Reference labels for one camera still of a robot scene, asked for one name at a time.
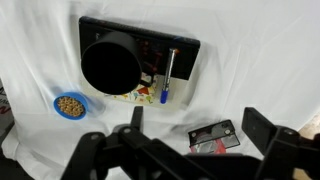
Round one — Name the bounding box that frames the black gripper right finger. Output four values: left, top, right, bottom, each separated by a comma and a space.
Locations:
241, 106, 320, 180

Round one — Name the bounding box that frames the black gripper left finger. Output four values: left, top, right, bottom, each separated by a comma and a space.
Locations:
60, 105, 215, 180

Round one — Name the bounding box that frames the silver pen with blue cap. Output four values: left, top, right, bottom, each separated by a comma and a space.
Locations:
159, 47, 181, 105

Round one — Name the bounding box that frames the black cup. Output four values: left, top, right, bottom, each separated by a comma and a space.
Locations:
80, 30, 153, 96

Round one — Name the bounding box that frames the black book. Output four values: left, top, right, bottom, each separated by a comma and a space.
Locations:
78, 15, 202, 106

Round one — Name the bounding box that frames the blue bowl of cereal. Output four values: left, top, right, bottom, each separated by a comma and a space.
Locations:
52, 91, 90, 121

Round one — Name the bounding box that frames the red tape in black dispenser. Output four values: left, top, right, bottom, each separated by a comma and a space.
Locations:
187, 119, 241, 155

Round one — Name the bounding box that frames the white cloth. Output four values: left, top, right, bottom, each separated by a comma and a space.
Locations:
0, 0, 320, 180

